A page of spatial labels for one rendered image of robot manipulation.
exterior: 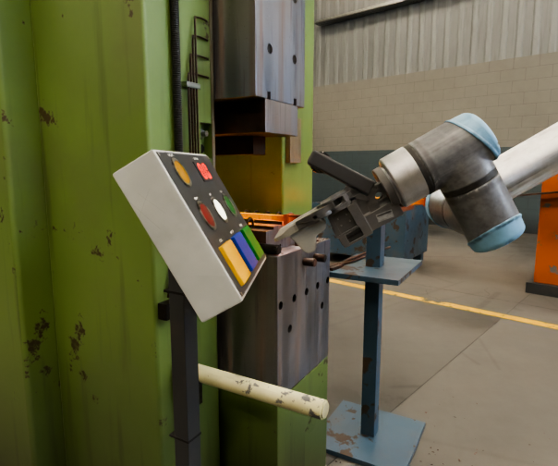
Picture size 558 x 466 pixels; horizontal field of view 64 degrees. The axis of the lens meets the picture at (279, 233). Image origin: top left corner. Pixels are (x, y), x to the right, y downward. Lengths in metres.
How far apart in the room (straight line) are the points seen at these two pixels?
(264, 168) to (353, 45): 8.97
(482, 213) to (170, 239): 0.49
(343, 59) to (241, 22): 9.37
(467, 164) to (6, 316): 1.33
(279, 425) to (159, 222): 0.92
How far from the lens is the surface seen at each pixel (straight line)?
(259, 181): 1.74
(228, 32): 1.37
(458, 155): 0.74
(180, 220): 0.72
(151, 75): 1.19
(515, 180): 0.93
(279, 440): 1.52
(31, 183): 1.49
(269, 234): 1.35
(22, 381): 1.60
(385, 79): 10.03
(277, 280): 1.30
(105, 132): 1.27
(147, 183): 0.74
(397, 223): 5.08
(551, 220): 4.70
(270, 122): 1.34
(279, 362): 1.39
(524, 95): 8.98
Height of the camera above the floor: 1.17
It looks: 9 degrees down
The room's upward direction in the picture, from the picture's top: straight up
